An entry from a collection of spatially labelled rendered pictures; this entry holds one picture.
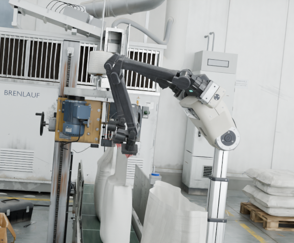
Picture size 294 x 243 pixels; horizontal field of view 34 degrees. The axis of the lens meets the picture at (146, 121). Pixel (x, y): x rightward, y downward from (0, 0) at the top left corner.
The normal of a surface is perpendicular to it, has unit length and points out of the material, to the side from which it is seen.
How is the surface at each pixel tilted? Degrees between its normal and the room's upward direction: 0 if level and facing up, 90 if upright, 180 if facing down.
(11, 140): 90
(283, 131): 90
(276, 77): 90
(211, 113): 90
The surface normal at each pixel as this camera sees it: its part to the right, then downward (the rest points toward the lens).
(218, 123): 0.44, 0.51
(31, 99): 0.15, 0.07
